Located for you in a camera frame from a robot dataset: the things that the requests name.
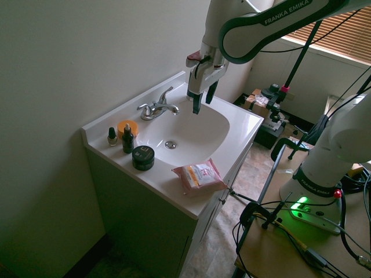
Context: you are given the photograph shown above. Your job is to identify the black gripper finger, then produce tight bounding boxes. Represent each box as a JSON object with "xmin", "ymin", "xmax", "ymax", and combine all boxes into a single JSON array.
[
  {"xmin": 205, "ymin": 80, "xmax": 219, "ymax": 105},
  {"xmin": 192, "ymin": 93, "xmax": 203, "ymax": 116}
]

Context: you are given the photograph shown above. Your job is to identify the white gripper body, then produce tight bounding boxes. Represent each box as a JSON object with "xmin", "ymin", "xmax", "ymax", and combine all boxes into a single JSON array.
[{"xmin": 187, "ymin": 54, "xmax": 227, "ymax": 101}]

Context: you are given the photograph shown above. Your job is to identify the white sink vanity top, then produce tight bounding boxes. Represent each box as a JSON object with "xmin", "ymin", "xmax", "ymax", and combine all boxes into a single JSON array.
[{"xmin": 81, "ymin": 70, "xmax": 265, "ymax": 220}]

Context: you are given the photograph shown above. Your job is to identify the brown cardboard box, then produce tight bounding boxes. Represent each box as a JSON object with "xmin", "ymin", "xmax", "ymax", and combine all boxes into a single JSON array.
[{"xmin": 242, "ymin": 88, "xmax": 272, "ymax": 120}]

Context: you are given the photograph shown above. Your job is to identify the black flat case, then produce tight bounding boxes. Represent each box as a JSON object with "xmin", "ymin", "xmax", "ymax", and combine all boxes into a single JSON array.
[{"xmin": 253, "ymin": 112, "xmax": 290, "ymax": 150}]

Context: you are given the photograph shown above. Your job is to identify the round orange cream jar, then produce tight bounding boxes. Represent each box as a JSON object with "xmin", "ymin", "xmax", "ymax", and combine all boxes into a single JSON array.
[{"xmin": 117, "ymin": 119, "xmax": 139, "ymax": 137}]

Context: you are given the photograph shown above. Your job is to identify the pink wet wipes pack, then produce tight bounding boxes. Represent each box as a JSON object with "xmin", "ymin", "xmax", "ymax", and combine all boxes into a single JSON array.
[{"xmin": 171, "ymin": 158, "xmax": 228, "ymax": 198}]

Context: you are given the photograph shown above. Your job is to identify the dark round jar with label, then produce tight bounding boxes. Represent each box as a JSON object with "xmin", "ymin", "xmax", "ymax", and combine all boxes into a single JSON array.
[{"xmin": 132, "ymin": 145, "xmax": 155, "ymax": 171}]

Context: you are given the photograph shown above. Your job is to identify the dark green dropper bottle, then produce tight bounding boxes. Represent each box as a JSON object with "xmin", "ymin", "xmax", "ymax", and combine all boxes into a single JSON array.
[{"xmin": 121, "ymin": 123, "xmax": 135, "ymax": 154}]

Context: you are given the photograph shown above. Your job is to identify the small nail polish bottle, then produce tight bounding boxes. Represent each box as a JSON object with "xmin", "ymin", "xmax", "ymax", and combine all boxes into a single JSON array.
[{"xmin": 107, "ymin": 126, "xmax": 118, "ymax": 147}]

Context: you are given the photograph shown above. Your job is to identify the black C-clamp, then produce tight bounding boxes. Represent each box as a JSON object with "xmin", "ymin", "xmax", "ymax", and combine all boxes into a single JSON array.
[
  {"xmin": 239, "ymin": 193, "xmax": 293, "ymax": 230},
  {"xmin": 271, "ymin": 137, "xmax": 316, "ymax": 161}
]

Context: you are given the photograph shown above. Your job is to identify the white vanity cabinet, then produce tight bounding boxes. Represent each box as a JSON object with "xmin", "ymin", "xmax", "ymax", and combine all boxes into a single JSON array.
[{"xmin": 85, "ymin": 136, "xmax": 256, "ymax": 278}]

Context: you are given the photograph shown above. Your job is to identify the wooden window blinds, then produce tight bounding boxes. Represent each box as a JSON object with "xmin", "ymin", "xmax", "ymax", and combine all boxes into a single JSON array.
[{"xmin": 282, "ymin": 6, "xmax": 371, "ymax": 66}]

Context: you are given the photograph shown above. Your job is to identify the wooden robot mounting table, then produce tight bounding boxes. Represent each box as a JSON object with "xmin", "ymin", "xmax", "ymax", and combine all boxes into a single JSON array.
[{"xmin": 234, "ymin": 146, "xmax": 371, "ymax": 278}]

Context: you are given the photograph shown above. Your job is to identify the white wrist camera with red mount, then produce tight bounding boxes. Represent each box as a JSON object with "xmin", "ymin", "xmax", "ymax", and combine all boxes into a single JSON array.
[{"xmin": 185, "ymin": 50, "xmax": 203, "ymax": 68}]

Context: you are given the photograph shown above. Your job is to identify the chrome two-handle sink faucet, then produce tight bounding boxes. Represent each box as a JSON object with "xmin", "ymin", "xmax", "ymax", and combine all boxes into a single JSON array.
[{"xmin": 136, "ymin": 86, "xmax": 180, "ymax": 121}]

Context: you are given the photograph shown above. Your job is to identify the black camera tripod stand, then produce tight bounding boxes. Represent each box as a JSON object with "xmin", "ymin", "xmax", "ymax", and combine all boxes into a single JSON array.
[{"xmin": 262, "ymin": 20, "xmax": 322, "ymax": 122}]

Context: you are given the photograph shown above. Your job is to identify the yellow cable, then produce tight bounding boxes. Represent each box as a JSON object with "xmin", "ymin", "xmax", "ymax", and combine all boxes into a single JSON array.
[{"xmin": 253, "ymin": 213, "xmax": 308, "ymax": 250}]

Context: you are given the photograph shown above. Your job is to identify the black cable bundle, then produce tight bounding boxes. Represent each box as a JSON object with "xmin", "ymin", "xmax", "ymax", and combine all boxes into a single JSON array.
[{"xmin": 337, "ymin": 170, "xmax": 371, "ymax": 263}]

